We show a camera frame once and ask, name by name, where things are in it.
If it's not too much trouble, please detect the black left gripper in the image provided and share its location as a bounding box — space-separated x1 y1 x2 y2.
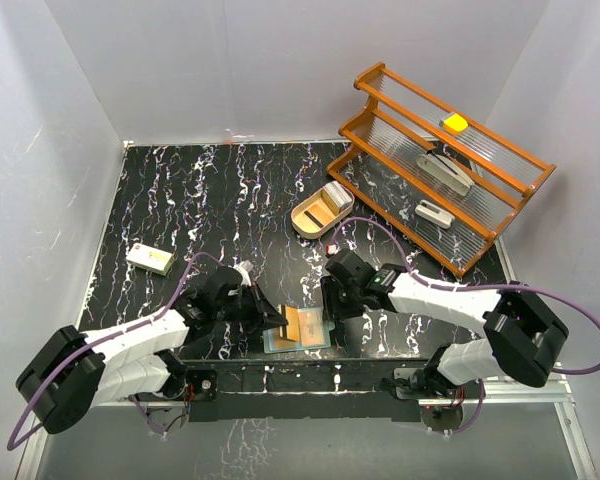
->
214 280 288 333

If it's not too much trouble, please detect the green card holder wallet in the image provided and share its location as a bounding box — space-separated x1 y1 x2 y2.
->
263 305 333 354

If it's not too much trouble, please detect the orange credit card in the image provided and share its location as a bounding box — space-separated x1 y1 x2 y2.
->
278 305 301 343
298 307 329 349
265 335 298 354

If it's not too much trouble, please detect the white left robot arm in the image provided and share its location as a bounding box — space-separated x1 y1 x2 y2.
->
16 265 288 434

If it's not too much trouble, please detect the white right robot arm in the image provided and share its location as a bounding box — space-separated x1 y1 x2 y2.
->
321 249 569 397

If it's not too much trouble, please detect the card with black stripe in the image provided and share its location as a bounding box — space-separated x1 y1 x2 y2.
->
303 211 324 229

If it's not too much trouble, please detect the stack of credit cards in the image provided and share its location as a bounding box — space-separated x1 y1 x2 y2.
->
323 181 353 213

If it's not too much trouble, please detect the beige oval tray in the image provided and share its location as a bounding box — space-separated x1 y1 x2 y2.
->
291 184 354 240

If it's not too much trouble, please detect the small white stapler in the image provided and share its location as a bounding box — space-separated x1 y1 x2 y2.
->
414 200 455 230

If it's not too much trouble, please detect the small white cardboard box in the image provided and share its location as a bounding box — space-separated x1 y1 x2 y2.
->
126 243 175 276

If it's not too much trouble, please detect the orange wooden shelf rack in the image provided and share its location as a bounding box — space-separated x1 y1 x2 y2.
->
327 62 556 278

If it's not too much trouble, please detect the grey stapler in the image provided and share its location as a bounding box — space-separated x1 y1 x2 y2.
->
416 152 475 197

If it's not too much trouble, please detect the yellow sticky note block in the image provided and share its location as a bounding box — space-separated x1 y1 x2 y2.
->
439 112 469 135

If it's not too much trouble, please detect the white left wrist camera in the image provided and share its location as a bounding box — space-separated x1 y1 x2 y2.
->
233 260 253 286

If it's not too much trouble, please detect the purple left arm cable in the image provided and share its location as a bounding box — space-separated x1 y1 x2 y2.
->
5 252 221 451

